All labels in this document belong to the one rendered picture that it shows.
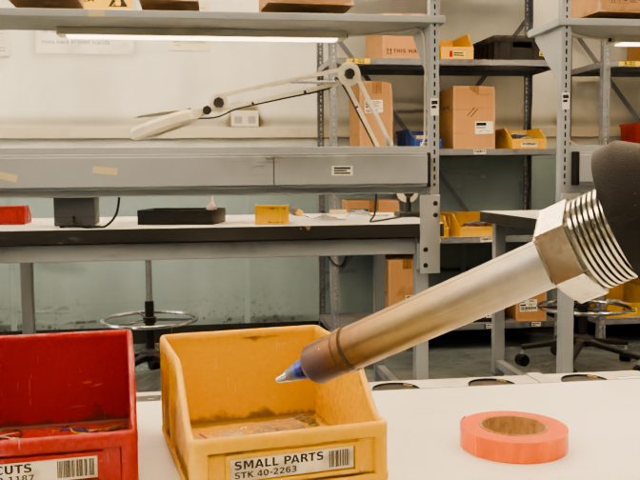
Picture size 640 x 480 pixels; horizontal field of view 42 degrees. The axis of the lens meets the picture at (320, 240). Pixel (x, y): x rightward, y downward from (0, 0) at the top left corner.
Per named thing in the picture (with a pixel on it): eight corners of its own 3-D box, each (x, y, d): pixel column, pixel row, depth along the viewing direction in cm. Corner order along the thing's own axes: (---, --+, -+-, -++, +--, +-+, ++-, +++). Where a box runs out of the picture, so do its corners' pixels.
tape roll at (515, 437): (569, 433, 49) (569, 413, 49) (569, 469, 43) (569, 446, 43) (466, 426, 51) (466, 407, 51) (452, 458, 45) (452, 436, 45)
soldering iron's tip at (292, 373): (274, 394, 16) (312, 378, 16) (265, 370, 16) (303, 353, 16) (290, 389, 16) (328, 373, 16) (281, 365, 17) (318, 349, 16)
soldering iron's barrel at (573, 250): (303, 413, 15) (638, 281, 12) (272, 333, 15) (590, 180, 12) (347, 395, 16) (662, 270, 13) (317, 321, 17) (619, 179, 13)
